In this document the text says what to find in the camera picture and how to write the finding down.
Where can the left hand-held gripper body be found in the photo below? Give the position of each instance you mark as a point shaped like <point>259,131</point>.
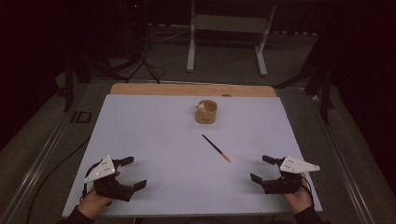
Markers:
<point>107,183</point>

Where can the small grey knob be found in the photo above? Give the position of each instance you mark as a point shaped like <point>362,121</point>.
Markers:
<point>226,95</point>

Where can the black floor stand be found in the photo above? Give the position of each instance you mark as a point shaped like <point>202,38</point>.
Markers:
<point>71,84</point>
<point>323,90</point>

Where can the white metal stand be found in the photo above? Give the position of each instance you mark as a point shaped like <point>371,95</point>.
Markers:
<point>230,23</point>

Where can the small white figure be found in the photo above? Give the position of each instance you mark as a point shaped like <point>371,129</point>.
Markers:
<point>201,107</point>

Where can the person's right hand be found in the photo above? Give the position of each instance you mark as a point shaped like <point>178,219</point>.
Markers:
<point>298,200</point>

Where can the white table mat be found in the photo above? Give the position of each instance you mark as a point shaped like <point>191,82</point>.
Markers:
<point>174,174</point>

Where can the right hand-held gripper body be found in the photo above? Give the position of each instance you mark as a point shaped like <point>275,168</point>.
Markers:
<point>288,180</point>

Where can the person's left hand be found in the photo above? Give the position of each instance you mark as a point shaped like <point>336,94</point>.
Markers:
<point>91,202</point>

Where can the black tripod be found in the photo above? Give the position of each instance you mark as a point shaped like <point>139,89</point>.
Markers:
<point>141,40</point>

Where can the metal floor rail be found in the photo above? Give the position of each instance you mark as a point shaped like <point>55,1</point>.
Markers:
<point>342,161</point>
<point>37,158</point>

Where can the round wooden cup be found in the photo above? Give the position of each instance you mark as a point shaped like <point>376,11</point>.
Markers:
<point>206,115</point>

